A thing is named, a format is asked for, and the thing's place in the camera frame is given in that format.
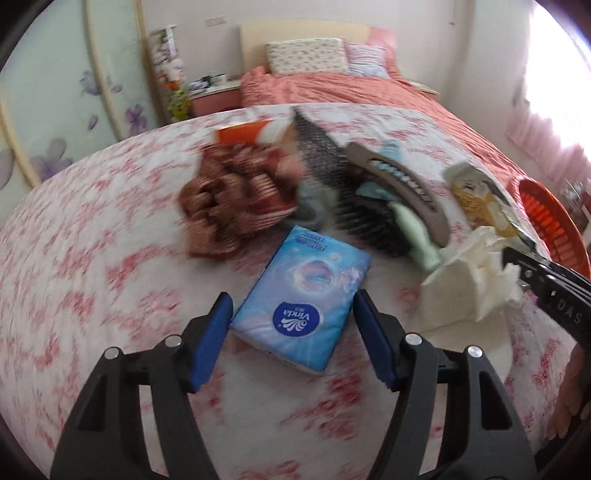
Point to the striped pillow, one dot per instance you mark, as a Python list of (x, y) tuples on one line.
[(367, 60)]

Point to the wardrobe with flower glass doors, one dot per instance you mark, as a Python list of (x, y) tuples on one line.
[(60, 92)]

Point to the brown patterned scrunchie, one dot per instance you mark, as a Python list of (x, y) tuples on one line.
[(231, 194)]

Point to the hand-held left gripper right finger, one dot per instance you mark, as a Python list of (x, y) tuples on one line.
[(374, 341)]

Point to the beige and pink headboard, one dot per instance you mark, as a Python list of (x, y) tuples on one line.
[(300, 30)]

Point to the pink nightstand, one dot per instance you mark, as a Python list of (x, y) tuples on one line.
[(212, 99)]

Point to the orange and white packet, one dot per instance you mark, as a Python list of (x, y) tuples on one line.
[(240, 134)]

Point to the black plastic mesh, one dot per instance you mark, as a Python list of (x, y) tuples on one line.
[(318, 147)]

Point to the person's right hand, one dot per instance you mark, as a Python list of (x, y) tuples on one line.
[(568, 406)]

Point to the blue tissue pack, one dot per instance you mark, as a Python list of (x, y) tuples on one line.
[(300, 300)]

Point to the pink floral cloth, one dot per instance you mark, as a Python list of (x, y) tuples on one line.
[(92, 277)]

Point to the pink curtain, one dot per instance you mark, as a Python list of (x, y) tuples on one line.
[(545, 129)]

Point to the white mug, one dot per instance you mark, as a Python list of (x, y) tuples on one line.
[(218, 79)]

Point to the plush toy decoration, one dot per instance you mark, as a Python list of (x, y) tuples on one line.
[(171, 69)]

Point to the floral pillow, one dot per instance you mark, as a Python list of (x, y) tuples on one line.
[(304, 57)]

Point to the white tissue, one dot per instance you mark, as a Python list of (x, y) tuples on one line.
[(461, 281)]

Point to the wall socket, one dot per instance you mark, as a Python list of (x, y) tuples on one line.
[(215, 21)]

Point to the yellow snack wrapper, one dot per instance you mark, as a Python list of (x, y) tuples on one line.
[(480, 198)]

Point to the orange plastic basket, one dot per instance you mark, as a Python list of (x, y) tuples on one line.
[(549, 217)]

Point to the mint green cloth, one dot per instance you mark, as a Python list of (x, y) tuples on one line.
[(415, 235)]

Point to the bed with pink cover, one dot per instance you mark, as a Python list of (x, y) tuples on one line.
[(369, 92)]

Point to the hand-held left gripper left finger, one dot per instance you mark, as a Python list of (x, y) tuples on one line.
[(212, 341)]

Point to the beige nightstand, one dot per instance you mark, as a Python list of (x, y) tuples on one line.
[(427, 87)]

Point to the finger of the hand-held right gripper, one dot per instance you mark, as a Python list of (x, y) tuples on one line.
[(531, 263), (540, 288)]

